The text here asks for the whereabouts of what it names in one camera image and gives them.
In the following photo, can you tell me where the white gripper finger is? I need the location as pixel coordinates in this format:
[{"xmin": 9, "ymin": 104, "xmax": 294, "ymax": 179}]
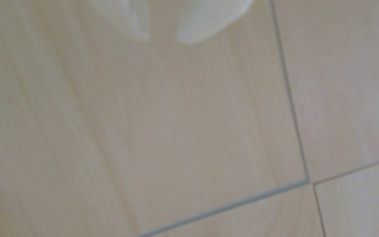
[
  {"xmin": 90, "ymin": 0, "xmax": 150, "ymax": 42},
  {"xmin": 176, "ymin": 0, "xmax": 254, "ymax": 44}
]

